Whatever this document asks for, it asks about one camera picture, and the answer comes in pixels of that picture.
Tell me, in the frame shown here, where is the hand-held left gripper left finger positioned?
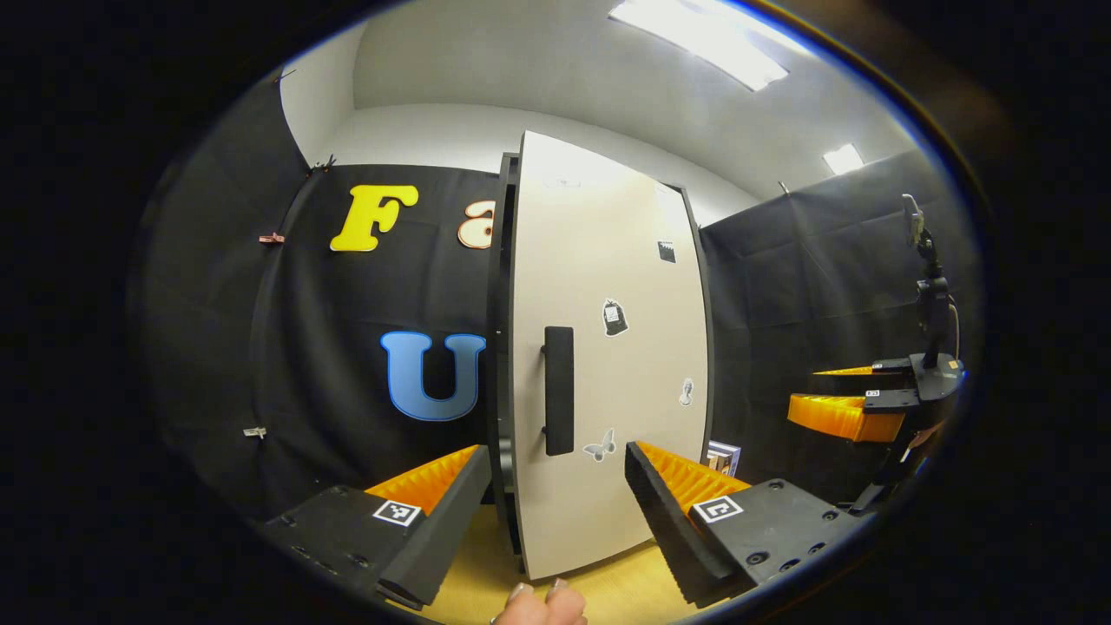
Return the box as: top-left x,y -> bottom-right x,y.
260,444 -> 493,611

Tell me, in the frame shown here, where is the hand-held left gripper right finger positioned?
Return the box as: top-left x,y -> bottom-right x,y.
625,440 -> 856,609

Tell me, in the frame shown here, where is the black door handle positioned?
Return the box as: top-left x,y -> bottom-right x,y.
541,326 -> 575,457

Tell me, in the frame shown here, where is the small ceiling light panel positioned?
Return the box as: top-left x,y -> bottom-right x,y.
822,143 -> 866,176

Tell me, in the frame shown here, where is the black backdrop cloth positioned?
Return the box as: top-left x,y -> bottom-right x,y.
130,69 -> 964,522

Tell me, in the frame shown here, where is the large ceiling light panel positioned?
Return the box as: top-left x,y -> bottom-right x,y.
608,0 -> 812,92

